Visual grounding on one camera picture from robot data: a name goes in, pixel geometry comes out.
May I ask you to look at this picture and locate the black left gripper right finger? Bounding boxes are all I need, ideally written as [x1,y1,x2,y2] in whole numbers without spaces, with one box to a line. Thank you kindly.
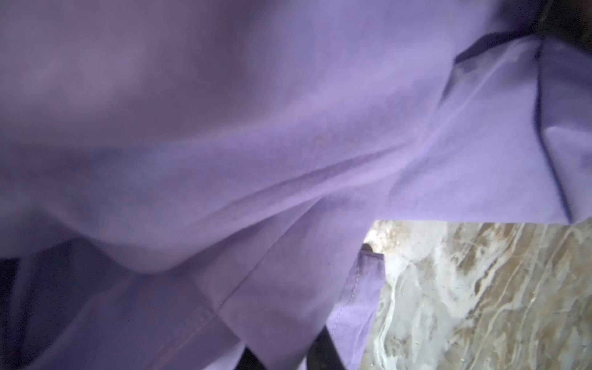
[306,327,345,370]

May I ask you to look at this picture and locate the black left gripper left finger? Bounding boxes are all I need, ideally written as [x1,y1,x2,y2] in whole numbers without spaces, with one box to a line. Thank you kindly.
[235,348,266,370]

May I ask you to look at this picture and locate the purple SHINE t-shirt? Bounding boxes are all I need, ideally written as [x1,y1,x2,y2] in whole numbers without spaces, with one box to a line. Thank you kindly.
[1,1,591,369]

